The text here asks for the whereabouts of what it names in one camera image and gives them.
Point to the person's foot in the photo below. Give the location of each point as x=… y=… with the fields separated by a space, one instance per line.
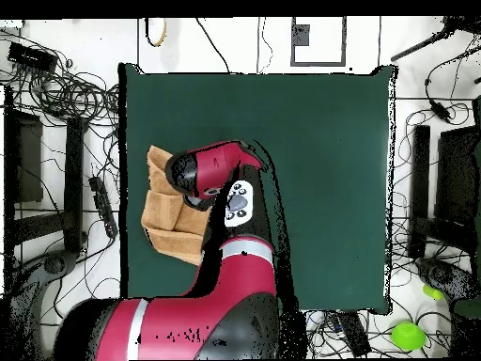
x=162 y=35

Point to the bright green bowl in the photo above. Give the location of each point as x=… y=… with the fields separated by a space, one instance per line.
x=408 y=335

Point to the tan terry towel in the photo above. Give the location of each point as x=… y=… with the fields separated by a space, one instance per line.
x=169 y=225

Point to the black upright post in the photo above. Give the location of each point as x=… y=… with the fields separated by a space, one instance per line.
x=73 y=184
x=419 y=188

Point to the dark green bin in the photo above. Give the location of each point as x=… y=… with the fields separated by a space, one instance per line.
x=468 y=308

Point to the black flat box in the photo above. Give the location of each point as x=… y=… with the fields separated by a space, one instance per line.
x=355 y=334

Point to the grey pedestal leg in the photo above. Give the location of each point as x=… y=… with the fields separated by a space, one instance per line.
x=56 y=264
x=443 y=274

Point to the black power adapter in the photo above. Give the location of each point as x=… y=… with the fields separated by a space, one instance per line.
x=439 y=110

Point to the grey square floor frame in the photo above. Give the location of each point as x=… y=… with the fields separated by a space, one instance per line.
x=318 y=64

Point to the black shelf frame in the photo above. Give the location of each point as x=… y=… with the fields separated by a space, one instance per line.
x=456 y=176
x=30 y=161

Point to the small green plastic cup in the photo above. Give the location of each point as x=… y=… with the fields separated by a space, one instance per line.
x=432 y=292

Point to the black tripod leg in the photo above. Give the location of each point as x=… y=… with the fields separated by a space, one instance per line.
x=421 y=45

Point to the black power strip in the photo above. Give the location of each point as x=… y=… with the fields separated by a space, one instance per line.
x=103 y=207

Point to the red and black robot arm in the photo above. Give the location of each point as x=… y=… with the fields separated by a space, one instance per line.
x=225 y=301

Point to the dark green table cloth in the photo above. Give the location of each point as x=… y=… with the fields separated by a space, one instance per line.
x=330 y=188

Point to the black electronics box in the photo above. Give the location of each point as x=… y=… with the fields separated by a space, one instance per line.
x=32 y=56

